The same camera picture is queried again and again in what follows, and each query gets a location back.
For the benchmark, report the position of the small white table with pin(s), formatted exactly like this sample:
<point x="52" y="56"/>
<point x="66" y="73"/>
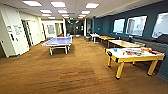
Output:
<point x="94" y="35"/>

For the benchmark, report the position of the long wooden table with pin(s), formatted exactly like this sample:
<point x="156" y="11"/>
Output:
<point x="106" y="38"/>

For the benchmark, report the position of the grey round trash can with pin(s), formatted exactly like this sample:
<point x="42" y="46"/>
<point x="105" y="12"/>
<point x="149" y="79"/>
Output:
<point x="88" y="38"/>

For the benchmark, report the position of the white glowing table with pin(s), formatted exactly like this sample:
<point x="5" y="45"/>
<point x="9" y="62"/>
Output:
<point x="133" y="55"/>

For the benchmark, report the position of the rectangular ceiling light panel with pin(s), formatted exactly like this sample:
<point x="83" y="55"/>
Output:
<point x="58" y="4"/>
<point x="63" y="11"/>
<point x="46" y="11"/>
<point x="32" y="3"/>
<point x="92" y="5"/>
<point x="85" y="12"/>

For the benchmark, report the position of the blue ping pong table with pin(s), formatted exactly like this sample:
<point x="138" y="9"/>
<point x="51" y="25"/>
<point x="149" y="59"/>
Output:
<point x="58" y="41"/>

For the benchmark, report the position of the bright wall window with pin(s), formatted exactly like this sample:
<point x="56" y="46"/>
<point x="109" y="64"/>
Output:
<point x="136" y="25"/>
<point x="118" y="25"/>
<point x="160" y="25"/>

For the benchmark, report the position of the wooden square table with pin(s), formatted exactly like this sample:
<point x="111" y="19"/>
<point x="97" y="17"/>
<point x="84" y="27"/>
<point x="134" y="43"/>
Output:
<point x="125" y="43"/>

